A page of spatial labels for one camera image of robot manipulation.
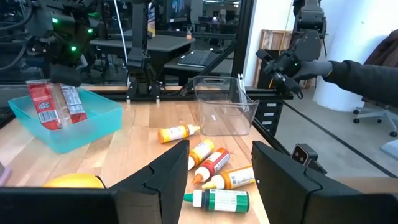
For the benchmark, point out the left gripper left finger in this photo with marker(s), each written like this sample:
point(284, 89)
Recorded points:
point(155, 199)

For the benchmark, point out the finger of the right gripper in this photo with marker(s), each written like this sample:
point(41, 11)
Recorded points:
point(66, 76)

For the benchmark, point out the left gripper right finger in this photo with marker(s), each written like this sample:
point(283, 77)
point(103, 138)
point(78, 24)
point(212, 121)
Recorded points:
point(280, 186)

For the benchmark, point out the red cracker package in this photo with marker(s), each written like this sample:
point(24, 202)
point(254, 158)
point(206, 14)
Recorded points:
point(46, 105)

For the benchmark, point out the green icing bottle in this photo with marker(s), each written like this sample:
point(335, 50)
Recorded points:
point(224, 200)

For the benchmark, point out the yellow icing bottle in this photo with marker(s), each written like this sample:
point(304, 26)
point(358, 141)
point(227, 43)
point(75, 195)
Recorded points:
point(202, 152)
point(174, 133)

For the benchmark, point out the red icing bottle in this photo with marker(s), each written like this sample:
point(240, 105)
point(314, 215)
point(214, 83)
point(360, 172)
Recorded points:
point(214, 163)

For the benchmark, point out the orange toy donut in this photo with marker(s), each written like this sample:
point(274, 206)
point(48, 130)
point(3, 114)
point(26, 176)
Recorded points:
point(74, 181)

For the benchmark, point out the clear plastic bin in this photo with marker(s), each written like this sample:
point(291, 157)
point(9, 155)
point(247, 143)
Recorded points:
point(224, 121)

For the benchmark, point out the person's forearm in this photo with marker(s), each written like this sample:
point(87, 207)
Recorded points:
point(367, 81)

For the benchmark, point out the teal plastic bin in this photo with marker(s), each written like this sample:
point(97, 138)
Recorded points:
point(93, 124)

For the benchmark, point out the black drawer cabinet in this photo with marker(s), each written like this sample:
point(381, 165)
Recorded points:
point(269, 115)

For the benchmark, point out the grey desk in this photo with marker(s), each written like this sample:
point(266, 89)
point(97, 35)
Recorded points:
point(161, 42)

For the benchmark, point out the black leader gripper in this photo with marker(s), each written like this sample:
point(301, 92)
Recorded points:
point(283, 67)

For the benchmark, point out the person's hand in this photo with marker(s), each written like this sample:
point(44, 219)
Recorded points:
point(314, 70)

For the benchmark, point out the office chair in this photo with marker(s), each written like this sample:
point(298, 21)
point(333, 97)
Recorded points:
point(377, 113)

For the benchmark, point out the black keyboard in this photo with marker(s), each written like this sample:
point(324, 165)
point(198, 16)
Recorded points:
point(196, 58)

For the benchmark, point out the wooden board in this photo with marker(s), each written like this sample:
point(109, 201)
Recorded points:
point(270, 40)

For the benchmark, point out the small grey table camera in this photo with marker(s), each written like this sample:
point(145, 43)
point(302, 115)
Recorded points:
point(303, 154)

